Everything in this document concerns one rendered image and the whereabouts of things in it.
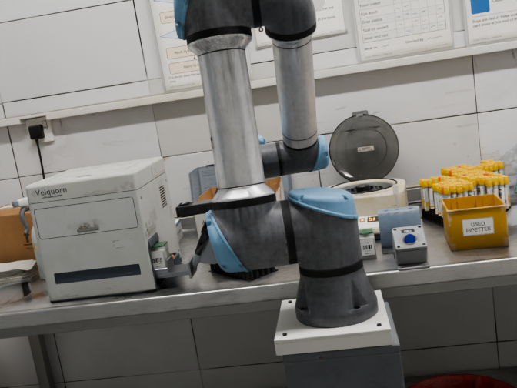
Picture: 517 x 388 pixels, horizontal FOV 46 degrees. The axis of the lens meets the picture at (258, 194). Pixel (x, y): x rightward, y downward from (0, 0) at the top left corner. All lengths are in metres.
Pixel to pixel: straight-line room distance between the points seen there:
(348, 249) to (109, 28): 1.32
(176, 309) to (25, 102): 1.06
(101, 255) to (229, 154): 0.59
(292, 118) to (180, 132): 0.89
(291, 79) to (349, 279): 0.39
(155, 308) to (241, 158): 0.57
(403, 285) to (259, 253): 0.48
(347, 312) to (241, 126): 0.37
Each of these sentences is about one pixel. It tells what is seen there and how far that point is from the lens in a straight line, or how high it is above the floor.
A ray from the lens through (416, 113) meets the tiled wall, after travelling 2.05.
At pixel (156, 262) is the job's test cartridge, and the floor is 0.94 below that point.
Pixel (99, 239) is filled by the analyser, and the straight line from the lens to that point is 1.54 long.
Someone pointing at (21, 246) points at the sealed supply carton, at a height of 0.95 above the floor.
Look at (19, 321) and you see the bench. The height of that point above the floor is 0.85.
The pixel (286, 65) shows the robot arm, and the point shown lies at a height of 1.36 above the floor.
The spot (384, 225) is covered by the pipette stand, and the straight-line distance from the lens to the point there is 1.55.
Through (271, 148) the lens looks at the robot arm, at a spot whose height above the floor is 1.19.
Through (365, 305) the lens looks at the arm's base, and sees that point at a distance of 1.11.
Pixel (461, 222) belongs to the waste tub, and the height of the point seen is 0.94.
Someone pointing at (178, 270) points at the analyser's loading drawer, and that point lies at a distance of 1.53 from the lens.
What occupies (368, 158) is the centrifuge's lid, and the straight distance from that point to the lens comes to 2.00.
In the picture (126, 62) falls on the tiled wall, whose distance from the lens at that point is 2.13.
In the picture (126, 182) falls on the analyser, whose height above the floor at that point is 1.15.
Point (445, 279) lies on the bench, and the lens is 1.45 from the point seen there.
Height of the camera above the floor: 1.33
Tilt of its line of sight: 10 degrees down
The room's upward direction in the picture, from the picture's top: 9 degrees counter-clockwise
